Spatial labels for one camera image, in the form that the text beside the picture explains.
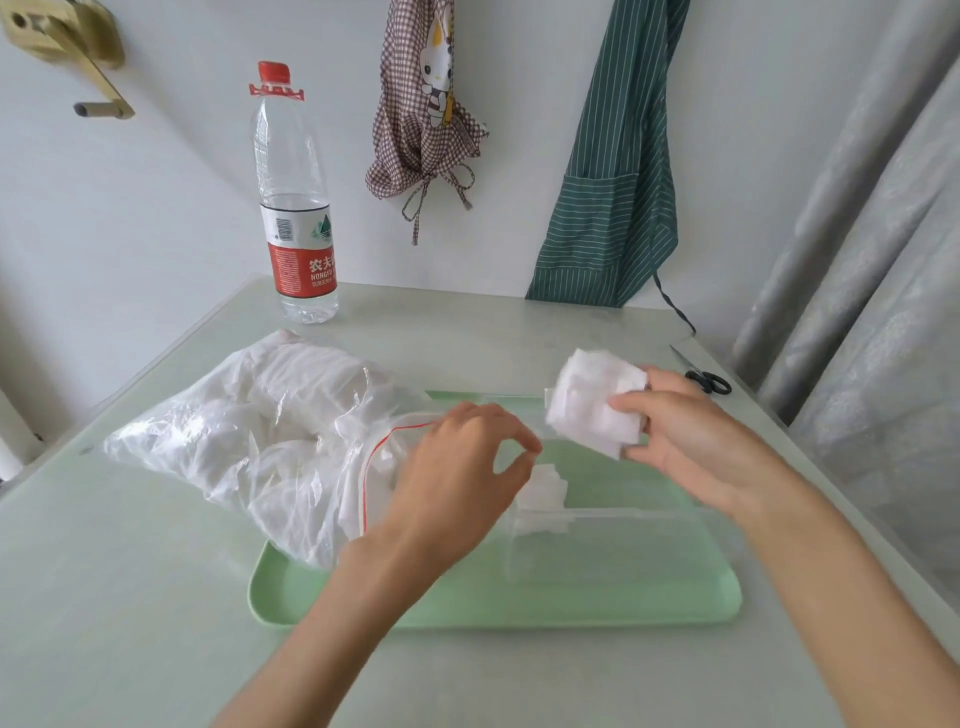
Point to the small clear plastic bag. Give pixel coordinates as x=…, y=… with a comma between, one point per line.
x=622, y=547

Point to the person's right thumb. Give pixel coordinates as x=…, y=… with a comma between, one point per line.
x=634, y=403

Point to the large clear zip bag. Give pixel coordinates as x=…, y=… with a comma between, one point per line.
x=262, y=420

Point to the checkered apron with cat print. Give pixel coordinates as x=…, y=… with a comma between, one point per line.
x=420, y=135

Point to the person's right hand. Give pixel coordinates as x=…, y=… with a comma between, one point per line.
x=697, y=442

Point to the grey curtain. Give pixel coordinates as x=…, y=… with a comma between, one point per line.
x=885, y=300

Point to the small stack of white pads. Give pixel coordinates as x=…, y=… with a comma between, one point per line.
x=544, y=495

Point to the white furniture edge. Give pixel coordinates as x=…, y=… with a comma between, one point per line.
x=11, y=442

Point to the light green plastic tray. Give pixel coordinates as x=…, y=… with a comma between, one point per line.
x=600, y=604

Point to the clear red-capped water bottle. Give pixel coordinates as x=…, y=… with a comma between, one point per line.
x=300, y=255

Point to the person's left forearm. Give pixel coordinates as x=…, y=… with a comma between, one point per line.
x=337, y=637

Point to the person's left hand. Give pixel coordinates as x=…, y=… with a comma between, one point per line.
x=442, y=487

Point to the person's left thumb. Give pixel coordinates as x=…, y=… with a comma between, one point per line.
x=517, y=476

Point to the person's right forearm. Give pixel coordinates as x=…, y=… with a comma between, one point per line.
x=847, y=600

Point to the green striped apron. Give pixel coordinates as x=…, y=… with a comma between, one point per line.
x=607, y=210

